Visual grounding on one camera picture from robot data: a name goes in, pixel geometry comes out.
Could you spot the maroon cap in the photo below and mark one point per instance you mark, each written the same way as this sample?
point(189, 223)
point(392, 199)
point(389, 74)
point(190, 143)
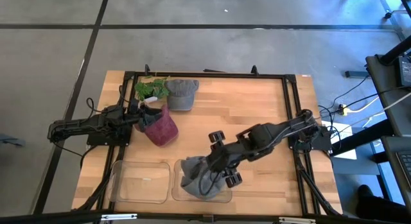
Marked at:
point(163, 131)

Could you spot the black aluminium table frame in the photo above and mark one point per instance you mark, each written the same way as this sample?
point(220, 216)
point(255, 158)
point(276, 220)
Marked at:
point(208, 75)

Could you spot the black support beam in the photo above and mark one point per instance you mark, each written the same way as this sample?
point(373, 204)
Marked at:
point(363, 137)

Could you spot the black shoe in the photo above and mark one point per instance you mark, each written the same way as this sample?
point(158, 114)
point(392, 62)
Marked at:
point(375, 204)

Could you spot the green artificial plant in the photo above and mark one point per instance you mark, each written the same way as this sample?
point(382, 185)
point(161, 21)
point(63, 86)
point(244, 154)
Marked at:
point(151, 88)

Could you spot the clear plastic bin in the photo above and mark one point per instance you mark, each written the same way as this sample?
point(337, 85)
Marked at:
point(180, 195)
point(141, 182)

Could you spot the silver metal bracket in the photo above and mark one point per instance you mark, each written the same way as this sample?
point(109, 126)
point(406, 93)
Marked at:
point(297, 220)
point(118, 216)

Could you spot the black laptop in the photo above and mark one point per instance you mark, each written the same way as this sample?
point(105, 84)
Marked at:
point(401, 166)

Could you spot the black floor bar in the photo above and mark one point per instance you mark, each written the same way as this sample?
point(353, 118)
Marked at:
point(356, 74)

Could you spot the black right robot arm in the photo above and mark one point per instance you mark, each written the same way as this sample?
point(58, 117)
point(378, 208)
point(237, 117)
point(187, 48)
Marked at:
point(282, 129)

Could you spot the grey side desk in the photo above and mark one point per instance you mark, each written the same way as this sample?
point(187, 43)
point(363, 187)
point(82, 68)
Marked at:
point(385, 89)

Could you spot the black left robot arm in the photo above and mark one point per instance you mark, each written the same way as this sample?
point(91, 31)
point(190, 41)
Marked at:
point(80, 125)

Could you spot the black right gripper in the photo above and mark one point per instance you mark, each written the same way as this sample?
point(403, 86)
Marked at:
point(223, 156)

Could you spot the black electronic box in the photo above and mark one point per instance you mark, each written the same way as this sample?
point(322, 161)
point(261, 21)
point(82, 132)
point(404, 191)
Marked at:
point(405, 70)

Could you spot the white plant pot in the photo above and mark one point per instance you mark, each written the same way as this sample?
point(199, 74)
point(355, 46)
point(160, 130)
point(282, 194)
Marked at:
point(151, 99)

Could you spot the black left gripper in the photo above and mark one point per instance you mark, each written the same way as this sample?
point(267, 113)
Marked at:
point(136, 113)

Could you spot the black diagonal bar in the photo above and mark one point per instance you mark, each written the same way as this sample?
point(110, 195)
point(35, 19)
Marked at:
point(396, 51)

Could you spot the yellow power plug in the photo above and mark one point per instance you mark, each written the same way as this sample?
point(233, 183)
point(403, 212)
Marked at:
point(344, 110)

